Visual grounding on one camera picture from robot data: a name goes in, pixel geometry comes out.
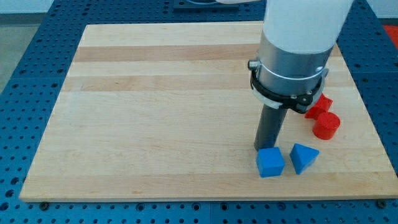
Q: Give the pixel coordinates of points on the light wooden board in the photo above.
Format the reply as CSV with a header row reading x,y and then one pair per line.
x,y
164,112

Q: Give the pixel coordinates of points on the blue triangular prism block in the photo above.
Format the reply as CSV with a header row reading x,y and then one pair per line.
x,y
303,157

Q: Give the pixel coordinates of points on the blue cube block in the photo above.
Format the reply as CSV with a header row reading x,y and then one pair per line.
x,y
270,162

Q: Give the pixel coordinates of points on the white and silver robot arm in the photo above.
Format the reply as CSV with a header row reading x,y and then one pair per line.
x,y
289,70

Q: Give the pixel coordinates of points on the red cylinder block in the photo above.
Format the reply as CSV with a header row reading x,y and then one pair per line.
x,y
326,125

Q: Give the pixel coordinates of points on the red star block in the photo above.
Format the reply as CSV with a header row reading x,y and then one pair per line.
x,y
321,106

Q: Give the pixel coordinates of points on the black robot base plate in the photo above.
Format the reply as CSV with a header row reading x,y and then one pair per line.
x,y
201,4

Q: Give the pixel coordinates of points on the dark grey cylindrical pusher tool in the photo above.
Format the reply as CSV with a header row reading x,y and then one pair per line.
x,y
269,126

